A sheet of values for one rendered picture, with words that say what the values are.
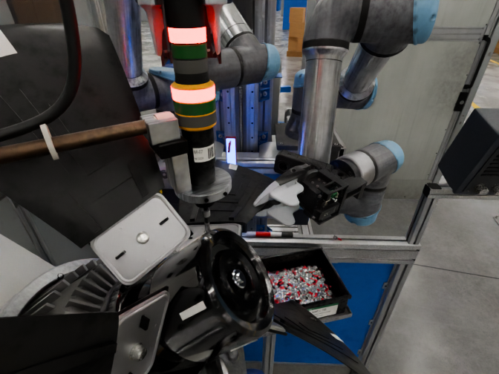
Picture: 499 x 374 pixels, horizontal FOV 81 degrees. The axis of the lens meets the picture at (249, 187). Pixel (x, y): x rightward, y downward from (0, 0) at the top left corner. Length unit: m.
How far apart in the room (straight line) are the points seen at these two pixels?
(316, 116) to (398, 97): 1.76
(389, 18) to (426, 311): 1.65
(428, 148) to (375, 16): 2.05
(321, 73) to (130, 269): 0.51
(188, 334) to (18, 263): 0.30
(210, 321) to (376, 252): 0.75
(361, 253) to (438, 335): 1.07
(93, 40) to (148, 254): 0.26
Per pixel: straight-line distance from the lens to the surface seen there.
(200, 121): 0.31
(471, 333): 2.06
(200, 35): 0.30
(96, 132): 0.30
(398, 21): 0.68
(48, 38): 0.42
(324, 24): 0.66
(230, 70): 0.59
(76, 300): 0.39
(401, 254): 1.01
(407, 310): 1.98
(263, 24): 1.18
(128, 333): 0.27
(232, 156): 0.73
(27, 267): 0.53
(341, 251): 0.94
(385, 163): 0.65
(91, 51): 0.42
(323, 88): 0.65
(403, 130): 2.49
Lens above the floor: 1.47
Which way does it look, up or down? 33 degrees down
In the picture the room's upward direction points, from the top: straight up
